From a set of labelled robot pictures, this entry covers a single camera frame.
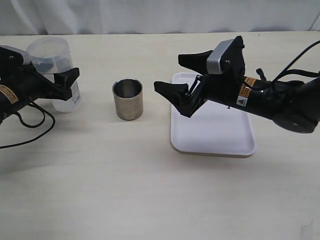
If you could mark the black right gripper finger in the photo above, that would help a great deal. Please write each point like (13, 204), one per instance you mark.
(196, 62)
(176, 94)

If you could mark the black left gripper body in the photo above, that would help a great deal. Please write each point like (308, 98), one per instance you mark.
(18, 84)

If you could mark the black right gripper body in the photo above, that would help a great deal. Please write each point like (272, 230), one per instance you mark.
(219, 88)

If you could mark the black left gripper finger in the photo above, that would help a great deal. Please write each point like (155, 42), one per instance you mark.
(60, 88)
(52, 65)

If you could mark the clear plastic measuring cup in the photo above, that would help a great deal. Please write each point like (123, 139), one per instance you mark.
(51, 55)

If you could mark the stainless steel cup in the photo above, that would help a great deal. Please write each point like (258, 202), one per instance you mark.
(128, 98)

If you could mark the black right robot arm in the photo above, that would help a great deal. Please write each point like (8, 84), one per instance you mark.
(291, 100)

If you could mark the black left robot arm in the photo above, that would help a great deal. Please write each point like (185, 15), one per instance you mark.
(21, 83)

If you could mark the white rectangular plastic tray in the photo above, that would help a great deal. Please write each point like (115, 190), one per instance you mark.
(213, 130)

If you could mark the white backdrop curtain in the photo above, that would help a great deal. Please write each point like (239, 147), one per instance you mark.
(95, 17)

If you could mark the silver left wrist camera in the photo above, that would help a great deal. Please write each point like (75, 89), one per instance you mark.
(26, 60)

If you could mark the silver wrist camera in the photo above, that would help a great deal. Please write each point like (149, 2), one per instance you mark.
(214, 63)
(26, 60)

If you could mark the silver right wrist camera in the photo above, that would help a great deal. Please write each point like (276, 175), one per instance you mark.
(214, 63)

